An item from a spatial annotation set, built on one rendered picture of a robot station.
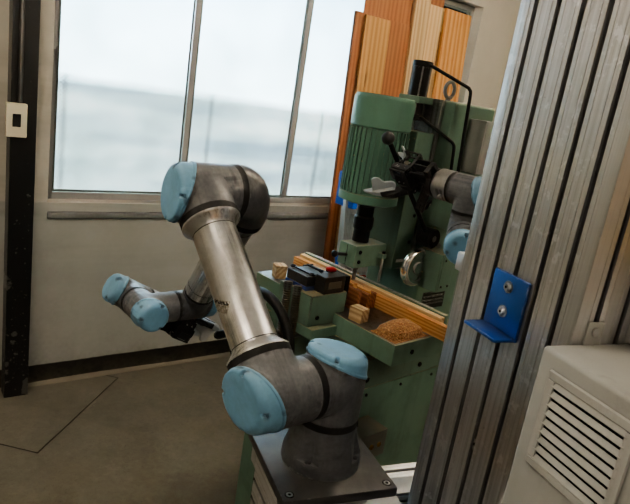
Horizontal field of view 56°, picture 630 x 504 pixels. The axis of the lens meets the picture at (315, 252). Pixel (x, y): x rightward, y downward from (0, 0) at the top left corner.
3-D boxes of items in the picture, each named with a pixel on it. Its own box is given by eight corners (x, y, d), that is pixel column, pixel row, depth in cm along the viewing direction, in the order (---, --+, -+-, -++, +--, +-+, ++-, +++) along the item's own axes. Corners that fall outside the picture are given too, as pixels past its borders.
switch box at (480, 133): (458, 170, 186) (470, 118, 182) (477, 171, 192) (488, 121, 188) (475, 174, 181) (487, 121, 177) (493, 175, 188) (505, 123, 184)
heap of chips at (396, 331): (369, 330, 159) (372, 317, 158) (403, 323, 169) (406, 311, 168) (395, 344, 153) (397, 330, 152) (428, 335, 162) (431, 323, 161)
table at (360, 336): (229, 291, 189) (231, 273, 188) (302, 282, 210) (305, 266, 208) (366, 375, 147) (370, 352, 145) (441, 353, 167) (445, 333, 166)
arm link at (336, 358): (372, 419, 112) (386, 353, 108) (317, 437, 103) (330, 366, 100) (331, 390, 120) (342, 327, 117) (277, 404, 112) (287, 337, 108)
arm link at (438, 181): (466, 187, 146) (446, 210, 143) (450, 183, 149) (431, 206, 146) (458, 164, 141) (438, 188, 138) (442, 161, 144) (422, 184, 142)
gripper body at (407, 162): (403, 148, 151) (442, 157, 143) (414, 173, 157) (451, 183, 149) (385, 168, 149) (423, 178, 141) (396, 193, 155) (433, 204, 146)
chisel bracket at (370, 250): (335, 266, 183) (340, 239, 181) (366, 263, 192) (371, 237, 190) (352, 274, 178) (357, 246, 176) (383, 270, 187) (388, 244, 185)
